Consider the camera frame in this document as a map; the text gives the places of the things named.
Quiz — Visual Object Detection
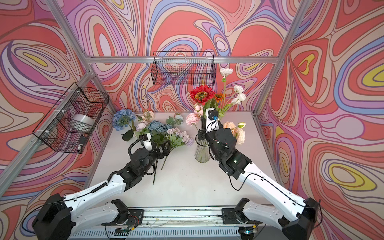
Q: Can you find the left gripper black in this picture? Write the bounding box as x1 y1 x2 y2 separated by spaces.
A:
138 140 170 178

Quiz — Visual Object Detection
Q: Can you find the clear glass vase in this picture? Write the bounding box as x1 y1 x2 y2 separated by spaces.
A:
195 134 211 163

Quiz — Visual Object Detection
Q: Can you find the lilac pink hydrangea stem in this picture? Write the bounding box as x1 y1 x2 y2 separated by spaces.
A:
161 128 194 153

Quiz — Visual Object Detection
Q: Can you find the orange gerbera flower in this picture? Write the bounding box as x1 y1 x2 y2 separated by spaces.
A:
214 93 225 105

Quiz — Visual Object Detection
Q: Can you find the cream white flower spray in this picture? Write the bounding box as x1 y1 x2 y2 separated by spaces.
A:
218 67 247 147

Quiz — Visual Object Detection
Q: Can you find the red gerbera flower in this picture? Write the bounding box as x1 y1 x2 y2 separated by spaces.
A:
189 85 216 117

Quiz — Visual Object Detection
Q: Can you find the pink peony flower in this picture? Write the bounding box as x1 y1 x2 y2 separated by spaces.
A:
185 103 204 127

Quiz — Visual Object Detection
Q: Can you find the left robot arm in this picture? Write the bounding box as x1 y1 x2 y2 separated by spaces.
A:
32 143 170 240

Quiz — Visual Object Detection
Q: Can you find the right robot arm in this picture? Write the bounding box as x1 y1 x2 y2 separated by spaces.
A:
198 129 320 240

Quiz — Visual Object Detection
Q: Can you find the blue hydrangea flower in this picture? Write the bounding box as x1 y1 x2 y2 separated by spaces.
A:
113 109 136 142

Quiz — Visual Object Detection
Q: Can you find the white tape roll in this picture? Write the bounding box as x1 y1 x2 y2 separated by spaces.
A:
70 114 95 134

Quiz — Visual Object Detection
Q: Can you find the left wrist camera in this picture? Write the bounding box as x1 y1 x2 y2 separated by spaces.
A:
140 133 153 152

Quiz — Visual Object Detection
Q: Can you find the black wire basket left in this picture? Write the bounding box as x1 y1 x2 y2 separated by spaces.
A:
32 83 109 154

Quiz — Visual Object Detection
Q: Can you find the black wire basket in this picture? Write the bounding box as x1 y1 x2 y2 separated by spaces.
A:
151 50 217 87
32 83 109 154

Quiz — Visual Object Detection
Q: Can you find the black wire basket back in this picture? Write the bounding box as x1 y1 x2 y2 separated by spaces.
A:
151 50 217 87

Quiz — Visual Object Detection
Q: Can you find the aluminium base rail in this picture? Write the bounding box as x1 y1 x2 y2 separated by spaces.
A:
56 205 310 240

